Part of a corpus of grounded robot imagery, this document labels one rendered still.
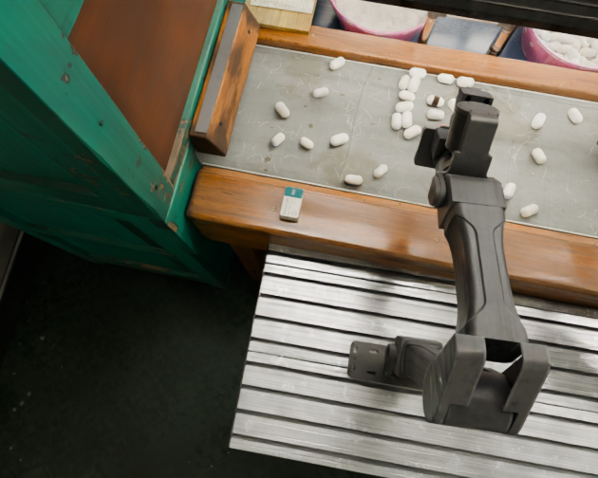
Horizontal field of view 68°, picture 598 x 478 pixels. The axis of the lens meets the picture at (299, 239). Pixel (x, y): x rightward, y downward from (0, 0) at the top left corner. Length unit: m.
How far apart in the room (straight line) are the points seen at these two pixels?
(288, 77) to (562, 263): 0.66
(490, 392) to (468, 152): 0.30
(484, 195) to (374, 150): 0.39
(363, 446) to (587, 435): 0.42
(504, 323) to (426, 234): 0.40
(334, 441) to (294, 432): 0.08
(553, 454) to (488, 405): 0.51
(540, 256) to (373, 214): 0.32
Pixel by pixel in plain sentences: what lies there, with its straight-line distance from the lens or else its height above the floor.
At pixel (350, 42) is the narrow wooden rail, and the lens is 1.04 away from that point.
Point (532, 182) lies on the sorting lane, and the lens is 1.01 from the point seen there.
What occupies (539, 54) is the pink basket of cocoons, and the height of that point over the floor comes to 0.73.
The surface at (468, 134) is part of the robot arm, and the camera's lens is 0.62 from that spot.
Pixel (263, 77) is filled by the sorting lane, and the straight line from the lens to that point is 1.02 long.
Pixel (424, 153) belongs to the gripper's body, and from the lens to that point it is 0.76.
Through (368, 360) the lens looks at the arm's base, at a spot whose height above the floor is 0.68.
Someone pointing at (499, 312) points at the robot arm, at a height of 1.11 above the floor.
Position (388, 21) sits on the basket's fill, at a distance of 1.13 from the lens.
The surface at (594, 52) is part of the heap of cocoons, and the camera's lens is 1.22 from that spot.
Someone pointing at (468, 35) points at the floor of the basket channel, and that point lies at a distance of 1.23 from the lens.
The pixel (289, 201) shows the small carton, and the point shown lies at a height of 0.78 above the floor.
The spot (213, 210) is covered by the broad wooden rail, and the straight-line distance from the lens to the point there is 0.87.
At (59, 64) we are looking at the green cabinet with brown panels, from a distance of 0.50.
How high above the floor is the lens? 1.57
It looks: 75 degrees down
